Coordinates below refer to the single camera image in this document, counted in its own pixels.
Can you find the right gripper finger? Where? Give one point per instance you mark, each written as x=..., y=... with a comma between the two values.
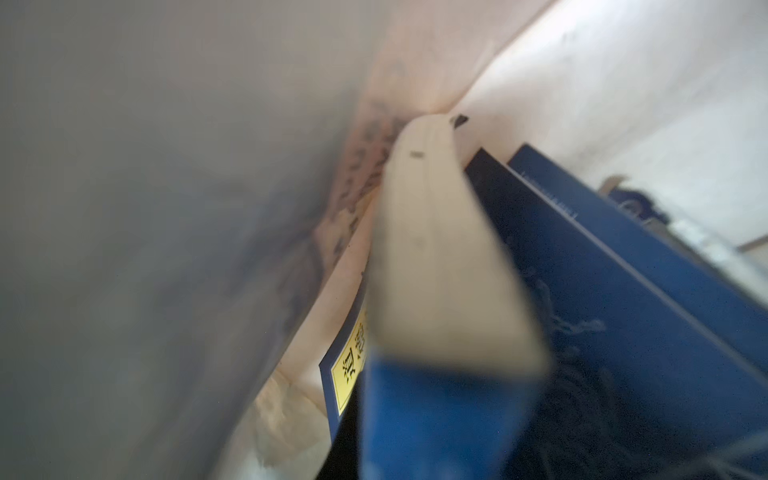
x=342, y=460

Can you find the blue book yellow label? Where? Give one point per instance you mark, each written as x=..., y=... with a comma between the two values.
x=642, y=388
x=442, y=337

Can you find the cream canvas tote bag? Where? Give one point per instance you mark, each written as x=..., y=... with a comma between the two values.
x=180, y=178

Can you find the blue book white text back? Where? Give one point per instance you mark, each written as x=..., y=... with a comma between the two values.
x=724, y=288

